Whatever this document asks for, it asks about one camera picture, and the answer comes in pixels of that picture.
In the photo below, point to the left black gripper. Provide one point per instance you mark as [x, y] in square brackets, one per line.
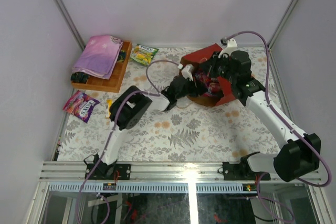
[191, 86]

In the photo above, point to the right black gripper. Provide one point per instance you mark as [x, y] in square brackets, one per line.
[208, 66]

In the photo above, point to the red paper bag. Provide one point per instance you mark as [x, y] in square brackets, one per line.
[197, 57]

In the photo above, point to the green Fox's candy bag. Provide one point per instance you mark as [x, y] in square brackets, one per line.
[143, 54]

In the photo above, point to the wooden organizer tray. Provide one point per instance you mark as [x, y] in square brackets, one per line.
[114, 83]

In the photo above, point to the small yellow snack packet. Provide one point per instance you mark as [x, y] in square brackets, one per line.
[109, 103]

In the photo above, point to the purple Fox's candy bag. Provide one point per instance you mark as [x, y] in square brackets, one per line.
[81, 105]

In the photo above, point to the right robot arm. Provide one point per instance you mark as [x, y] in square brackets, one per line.
[299, 151]

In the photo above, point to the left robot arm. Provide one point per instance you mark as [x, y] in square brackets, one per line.
[129, 108]

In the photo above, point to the folded purple cloth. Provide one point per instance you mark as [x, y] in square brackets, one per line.
[99, 56]

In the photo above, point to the dark patterned cloth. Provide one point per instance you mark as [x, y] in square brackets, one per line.
[79, 77]

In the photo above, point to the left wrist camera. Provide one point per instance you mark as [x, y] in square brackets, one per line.
[187, 71]

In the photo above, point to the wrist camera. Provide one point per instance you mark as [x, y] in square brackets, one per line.
[228, 46]
[187, 71]

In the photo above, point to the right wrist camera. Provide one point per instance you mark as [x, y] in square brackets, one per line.
[228, 46]

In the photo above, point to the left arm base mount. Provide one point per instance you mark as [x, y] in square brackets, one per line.
[115, 171]

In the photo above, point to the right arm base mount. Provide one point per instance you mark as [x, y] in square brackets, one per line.
[237, 171]

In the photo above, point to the aluminium frame rail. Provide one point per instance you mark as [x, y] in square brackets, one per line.
[146, 177]

